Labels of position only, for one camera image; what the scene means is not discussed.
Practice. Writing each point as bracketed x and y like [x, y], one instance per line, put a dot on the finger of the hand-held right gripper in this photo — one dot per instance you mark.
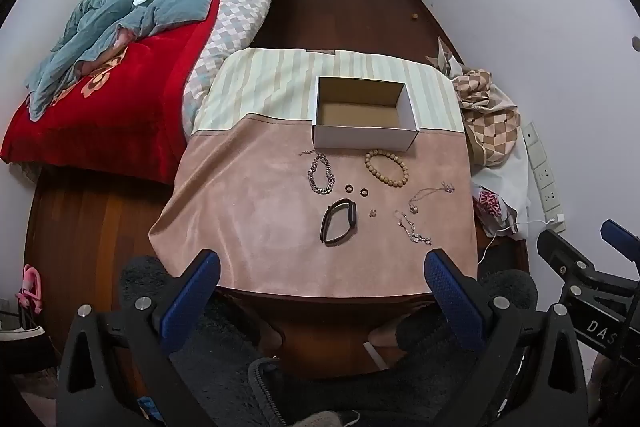
[617, 234]
[565, 257]

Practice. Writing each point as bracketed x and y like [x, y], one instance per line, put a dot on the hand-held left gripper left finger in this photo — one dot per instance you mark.
[192, 302]

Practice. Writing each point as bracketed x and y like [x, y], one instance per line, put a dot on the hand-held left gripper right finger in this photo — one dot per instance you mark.
[450, 302]

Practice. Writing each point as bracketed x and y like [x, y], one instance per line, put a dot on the black fitness band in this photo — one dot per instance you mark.
[350, 213]

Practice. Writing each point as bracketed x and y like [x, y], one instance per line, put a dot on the white cardboard box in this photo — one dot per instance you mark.
[365, 139]

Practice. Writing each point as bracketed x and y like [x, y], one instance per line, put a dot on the person's dark fleece clothing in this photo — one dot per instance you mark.
[225, 372]

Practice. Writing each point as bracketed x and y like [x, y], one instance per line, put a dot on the white power strip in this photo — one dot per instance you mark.
[542, 177]

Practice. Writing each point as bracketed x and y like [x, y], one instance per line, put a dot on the white plastic bag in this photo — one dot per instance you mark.
[505, 187]

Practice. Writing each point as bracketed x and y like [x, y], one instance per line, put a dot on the pink and striped tablecloth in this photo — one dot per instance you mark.
[250, 217]

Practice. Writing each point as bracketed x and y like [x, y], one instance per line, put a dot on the pink plastic object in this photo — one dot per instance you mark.
[30, 282]

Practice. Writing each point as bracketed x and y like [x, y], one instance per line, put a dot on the brown checkered cloth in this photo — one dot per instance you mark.
[485, 107]

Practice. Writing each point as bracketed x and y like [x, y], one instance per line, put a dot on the bed with red blanket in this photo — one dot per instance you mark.
[125, 122]

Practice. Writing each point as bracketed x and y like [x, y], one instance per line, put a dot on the checkered bed sheet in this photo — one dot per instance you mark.
[240, 7]

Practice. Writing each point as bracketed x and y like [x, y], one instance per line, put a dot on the teal quilt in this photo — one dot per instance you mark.
[165, 2]

